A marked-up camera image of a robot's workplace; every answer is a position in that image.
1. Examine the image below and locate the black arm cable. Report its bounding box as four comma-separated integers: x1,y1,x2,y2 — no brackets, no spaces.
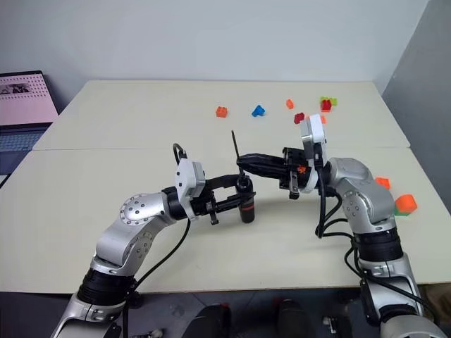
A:
121,142,193,338
314,165,436,322

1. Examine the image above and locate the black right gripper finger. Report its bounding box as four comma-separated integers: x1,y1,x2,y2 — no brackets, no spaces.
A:
240,151,285,165
235,160,292,180

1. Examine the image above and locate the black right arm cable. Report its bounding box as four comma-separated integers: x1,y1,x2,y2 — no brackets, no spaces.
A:
314,165,436,322

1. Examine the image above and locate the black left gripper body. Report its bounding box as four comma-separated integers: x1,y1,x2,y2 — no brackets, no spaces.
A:
192,189,221,226

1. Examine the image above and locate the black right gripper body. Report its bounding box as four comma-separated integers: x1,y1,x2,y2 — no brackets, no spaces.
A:
279,146,311,201

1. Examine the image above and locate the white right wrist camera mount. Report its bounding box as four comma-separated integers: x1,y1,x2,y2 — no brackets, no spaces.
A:
298,113,328,196

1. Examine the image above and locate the laptop with pink screen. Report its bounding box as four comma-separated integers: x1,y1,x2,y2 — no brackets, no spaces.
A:
0,70,59,188

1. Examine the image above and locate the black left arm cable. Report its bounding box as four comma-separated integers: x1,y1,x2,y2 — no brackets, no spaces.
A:
121,142,193,338

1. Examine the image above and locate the orange brick on green brick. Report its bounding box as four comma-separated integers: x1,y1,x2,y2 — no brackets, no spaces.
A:
393,193,419,217

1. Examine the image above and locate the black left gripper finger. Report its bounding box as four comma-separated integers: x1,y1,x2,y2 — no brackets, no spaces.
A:
212,191,257,213
204,173,245,193

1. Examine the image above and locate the black red electric screwdriver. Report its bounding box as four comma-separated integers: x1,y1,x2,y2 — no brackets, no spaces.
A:
235,173,257,225

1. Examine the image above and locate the thin metal screwdriver bit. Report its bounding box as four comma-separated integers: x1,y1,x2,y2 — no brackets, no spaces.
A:
230,130,247,177

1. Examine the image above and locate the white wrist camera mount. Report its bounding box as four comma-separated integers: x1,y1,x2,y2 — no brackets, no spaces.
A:
174,158,206,222
298,113,328,196

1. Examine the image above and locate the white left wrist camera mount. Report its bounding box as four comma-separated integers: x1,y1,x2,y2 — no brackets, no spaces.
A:
174,158,206,222

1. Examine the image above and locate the brown mottled fabric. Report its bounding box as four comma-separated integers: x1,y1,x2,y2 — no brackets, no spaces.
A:
418,284,451,320

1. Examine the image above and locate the dark rounded shape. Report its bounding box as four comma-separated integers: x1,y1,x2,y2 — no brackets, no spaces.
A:
273,298,315,338
191,303,233,338

